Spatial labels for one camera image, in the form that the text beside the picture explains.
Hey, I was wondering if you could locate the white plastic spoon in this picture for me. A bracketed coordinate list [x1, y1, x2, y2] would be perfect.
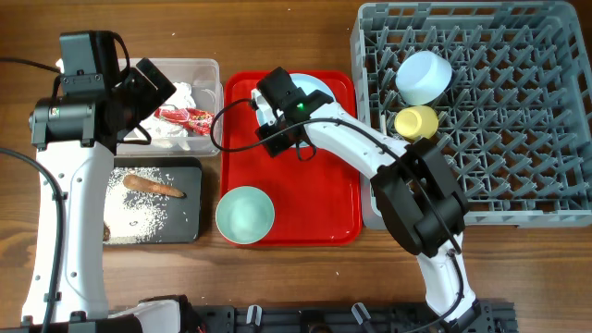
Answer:
[379, 115, 388, 136]

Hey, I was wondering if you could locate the grey plastic dishwasher rack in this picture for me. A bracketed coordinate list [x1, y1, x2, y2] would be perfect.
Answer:
[350, 1, 591, 228]

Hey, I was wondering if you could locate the red plastic serving tray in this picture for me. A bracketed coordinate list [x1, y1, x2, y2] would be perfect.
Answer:
[220, 70, 363, 246]

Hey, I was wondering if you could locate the white paper napkin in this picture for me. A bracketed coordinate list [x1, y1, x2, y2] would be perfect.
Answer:
[141, 116, 190, 151]

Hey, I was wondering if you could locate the brown food stick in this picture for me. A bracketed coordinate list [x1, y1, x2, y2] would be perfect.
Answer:
[123, 174, 186, 198]

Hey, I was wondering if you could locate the spilled white rice pile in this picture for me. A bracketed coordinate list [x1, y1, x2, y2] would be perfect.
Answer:
[104, 167, 175, 245]

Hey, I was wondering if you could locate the black rectangular waste tray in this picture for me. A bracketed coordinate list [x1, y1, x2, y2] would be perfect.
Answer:
[113, 156, 203, 244]

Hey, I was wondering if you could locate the light blue shallow bowl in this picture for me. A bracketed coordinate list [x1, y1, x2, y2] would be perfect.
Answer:
[395, 51, 452, 105]

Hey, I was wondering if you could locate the light blue plate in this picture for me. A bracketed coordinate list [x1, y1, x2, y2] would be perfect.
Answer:
[255, 73, 336, 127]

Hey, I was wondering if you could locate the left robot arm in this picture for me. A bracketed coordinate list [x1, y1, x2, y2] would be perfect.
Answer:
[1, 31, 176, 332]

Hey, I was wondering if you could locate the red snack wrapper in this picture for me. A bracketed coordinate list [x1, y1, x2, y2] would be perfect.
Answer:
[154, 107, 214, 136]

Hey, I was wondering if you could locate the yellow plastic cup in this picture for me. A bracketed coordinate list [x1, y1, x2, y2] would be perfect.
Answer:
[394, 105, 439, 141]

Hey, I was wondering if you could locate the small brown food piece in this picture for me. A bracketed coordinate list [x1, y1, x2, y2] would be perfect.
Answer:
[103, 223, 110, 241]

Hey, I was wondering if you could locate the clear plastic storage bin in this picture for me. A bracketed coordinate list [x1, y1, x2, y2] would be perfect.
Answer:
[117, 58, 223, 156]

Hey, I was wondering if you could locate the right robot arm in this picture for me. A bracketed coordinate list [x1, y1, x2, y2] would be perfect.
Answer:
[252, 68, 478, 332]

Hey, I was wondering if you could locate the green bowl with food scraps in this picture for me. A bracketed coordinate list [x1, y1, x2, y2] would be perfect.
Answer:
[215, 186, 276, 245]

